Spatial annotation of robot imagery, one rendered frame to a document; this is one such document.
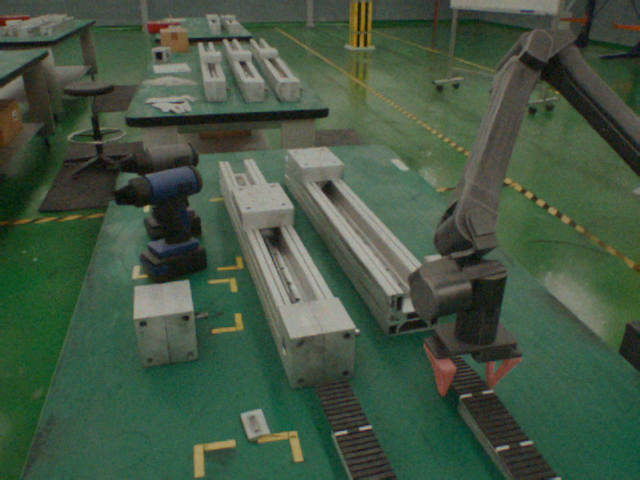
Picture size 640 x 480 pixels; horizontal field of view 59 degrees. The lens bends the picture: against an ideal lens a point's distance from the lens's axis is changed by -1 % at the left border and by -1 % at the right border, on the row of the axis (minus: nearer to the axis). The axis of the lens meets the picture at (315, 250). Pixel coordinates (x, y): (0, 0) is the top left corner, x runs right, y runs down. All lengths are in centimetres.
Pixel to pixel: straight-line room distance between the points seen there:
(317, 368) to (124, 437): 29
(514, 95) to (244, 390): 62
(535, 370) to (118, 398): 65
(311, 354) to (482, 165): 37
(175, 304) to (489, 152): 53
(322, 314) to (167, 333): 25
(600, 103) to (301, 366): 66
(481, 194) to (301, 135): 200
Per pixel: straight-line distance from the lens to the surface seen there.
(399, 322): 100
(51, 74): 614
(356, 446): 76
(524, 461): 78
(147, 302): 95
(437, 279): 73
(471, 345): 81
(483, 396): 86
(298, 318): 87
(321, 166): 145
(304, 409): 85
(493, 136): 89
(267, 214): 118
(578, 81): 109
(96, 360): 101
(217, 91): 284
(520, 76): 100
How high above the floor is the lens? 135
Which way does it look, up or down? 27 degrees down
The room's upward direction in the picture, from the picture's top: straight up
